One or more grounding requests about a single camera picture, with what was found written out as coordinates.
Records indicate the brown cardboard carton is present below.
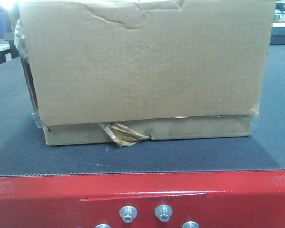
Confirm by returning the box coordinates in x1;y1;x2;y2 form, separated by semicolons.
19;0;276;146

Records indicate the dark conveyor belt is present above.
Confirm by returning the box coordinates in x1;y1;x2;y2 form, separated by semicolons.
0;45;285;177

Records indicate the silver bolt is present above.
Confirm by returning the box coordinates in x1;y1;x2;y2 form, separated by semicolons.
181;221;200;228
119;206;138;223
95;224;111;228
154;204;173;222

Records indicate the silver bolt lower left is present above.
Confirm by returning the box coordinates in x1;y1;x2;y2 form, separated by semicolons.
95;224;111;228

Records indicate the silver bolt lower right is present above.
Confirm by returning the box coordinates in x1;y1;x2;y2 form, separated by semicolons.
181;221;200;228

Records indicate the red conveyor frame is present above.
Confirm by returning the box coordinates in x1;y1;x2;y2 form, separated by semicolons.
0;171;285;228

